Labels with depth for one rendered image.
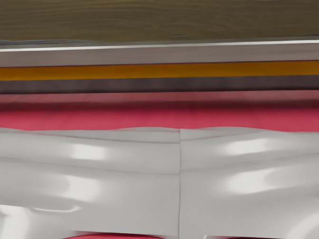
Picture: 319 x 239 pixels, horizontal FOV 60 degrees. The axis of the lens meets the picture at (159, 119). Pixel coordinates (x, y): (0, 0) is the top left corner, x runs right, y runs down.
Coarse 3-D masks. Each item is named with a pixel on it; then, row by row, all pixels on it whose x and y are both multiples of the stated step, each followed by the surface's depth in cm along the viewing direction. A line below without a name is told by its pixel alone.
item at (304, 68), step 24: (0, 72) 18; (24, 72) 18; (48, 72) 17; (72, 72) 17; (96, 72) 17; (120, 72) 17; (144, 72) 17; (168, 72) 17; (192, 72) 17; (216, 72) 17; (240, 72) 17; (264, 72) 16; (288, 72) 16; (312, 72) 16
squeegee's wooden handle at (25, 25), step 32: (0, 0) 15; (32, 0) 15; (64, 0) 15; (96, 0) 14; (128, 0) 14; (160, 0) 14; (192, 0) 14; (224, 0) 14; (256, 0) 14; (288, 0) 14; (0, 32) 16; (32, 32) 15; (64, 32) 15; (96, 32) 15; (128, 32) 15; (160, 32) 15; (192, 32) 15; (224, 32) 15; (256, 32) 15; (288, 32) 14
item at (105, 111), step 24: (0, 96) 20; (24, 96) 20; (48, 96) 20; (72, 96) 19; (96, 96) 19; (120, 96) 19; (144, 96) 19; (168, 96) 19; (0, 120) 16; (24, 120) 16; (48, 120) 16; (72, 120) 16; (96, 120) 15; (120, 120) 15; (144, 120) 15; (168, 120) 15
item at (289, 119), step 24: (192, 96) 18; (216, 96) 18; (240, 96) 18; (264, 96) 18; (288, 96) 18; (312, 96) 17; (192, 120) 15; (216, 120) 15; (240, 120) 15; (264, 120) 15; (288, 120) 14; (312, 120) 14
